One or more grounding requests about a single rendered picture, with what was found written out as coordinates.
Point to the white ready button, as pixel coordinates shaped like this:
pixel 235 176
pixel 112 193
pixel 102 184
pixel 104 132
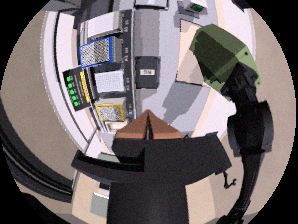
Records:
pixel 190 5

